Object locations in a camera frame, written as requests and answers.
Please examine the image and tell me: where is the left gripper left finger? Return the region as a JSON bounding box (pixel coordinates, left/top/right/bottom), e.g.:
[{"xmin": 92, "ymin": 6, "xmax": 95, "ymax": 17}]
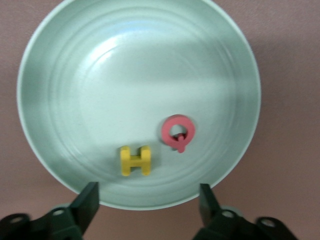
[{"xmin": 0, "ymin": 181, "xmax": 100, "ymax": 240}]

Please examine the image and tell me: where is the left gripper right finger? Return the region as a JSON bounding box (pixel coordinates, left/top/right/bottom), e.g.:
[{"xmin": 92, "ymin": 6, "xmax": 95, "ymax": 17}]
[{"xmin": 192, "ymin": 183, "xmax": 301, "ymax": 240}]

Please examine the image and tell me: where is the yellow capital letter H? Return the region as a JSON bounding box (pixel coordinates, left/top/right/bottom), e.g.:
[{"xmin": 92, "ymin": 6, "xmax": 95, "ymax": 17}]
[{"xmin": 119, "ymin": 145, "xmax": 152, "ymax": 177}]

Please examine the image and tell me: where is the red capital letter Q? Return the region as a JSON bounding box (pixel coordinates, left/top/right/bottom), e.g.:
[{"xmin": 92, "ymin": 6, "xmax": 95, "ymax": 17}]
[{"xmin": 161, "ymin": 114, "xmax": 197, "ymax": 154}]

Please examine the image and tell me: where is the green plate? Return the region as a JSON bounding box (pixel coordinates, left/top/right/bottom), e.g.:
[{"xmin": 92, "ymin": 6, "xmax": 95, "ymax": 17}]
[{"xmin": 16, "ymin": 0, "xmax": 262, "ymax": 210}]

